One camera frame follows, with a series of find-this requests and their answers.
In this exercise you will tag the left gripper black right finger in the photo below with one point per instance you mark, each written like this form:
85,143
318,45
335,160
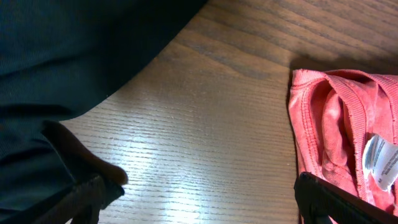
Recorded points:
321,202

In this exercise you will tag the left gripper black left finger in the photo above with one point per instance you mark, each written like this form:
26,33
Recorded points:
82,205

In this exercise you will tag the red orange printed t-shirt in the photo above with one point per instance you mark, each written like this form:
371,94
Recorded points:
333,115

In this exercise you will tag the black garment with white logo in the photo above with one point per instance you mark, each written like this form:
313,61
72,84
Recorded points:
60,59

